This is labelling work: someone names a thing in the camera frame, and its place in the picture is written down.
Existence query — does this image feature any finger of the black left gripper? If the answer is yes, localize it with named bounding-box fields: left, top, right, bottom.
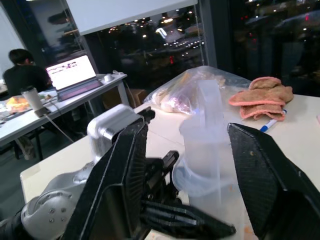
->
left=140, top=199, right=199, bottom=226
left=146, top=207, right=237, bottom=239

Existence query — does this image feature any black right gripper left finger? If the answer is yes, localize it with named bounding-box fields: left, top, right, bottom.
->
left=62, top=121, right=150, bottom=240

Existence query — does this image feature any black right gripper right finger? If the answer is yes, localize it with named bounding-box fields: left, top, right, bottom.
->
left=226, top=122, right=320, bottom=240

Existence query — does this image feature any low clear plastic cup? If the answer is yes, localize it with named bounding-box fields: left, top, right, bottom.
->
left=171, top=159, right=222, bottom=199

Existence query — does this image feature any tall clear plastic cup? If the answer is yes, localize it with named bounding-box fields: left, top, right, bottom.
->
left=178, top=116, right=255, bottom=240

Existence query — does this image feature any blue white marker pen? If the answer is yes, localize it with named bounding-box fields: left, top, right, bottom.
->
left=259, top=109, right=288, bottom=133

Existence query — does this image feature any clear plastic bag with contents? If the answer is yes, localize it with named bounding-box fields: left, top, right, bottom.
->
left=143, top=65, right=251, bottom=116

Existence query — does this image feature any pink brown towel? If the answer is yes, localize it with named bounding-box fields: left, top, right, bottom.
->
left=227, top=76, right=294, bottom=123

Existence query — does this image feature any cardboard box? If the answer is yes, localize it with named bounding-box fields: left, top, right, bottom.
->
left=101, top=87, right=148, bottom=110

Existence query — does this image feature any translucent upright plastic container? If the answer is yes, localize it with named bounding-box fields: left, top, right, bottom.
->
left=196, top=79, right=224, bottom=127

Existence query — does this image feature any white office desk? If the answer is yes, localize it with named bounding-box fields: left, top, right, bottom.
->
left=0, top=73, right=129, bottom=161

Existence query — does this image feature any open laptop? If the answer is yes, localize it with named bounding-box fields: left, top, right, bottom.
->
left=45, top=54, right=104, bottom=102

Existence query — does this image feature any white travel tumbler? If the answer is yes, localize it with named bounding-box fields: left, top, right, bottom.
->
left=20, top=85, right=51, bottom=118

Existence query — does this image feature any orange item on desk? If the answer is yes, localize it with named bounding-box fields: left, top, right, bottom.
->
left=5, top=96, right=30, bottom=113

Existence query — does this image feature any seated person in black shirt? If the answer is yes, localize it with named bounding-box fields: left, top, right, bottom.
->
left=2, top=48, right=53, bottom=98

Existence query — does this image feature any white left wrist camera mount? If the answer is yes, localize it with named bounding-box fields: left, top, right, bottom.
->
left=86, top=103, right=145, bottom=164

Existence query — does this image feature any white cable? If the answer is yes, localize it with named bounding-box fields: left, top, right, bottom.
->
left=44, top=113, right=75, bottom=144

